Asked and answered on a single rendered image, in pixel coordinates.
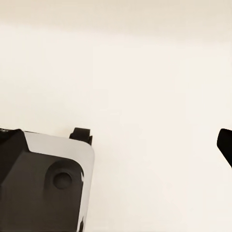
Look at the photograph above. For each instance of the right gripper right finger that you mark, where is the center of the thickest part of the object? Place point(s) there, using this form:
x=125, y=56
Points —
x=224, y=143

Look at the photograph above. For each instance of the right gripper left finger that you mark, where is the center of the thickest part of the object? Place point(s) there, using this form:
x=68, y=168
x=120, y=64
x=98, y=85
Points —
x=11, y=145

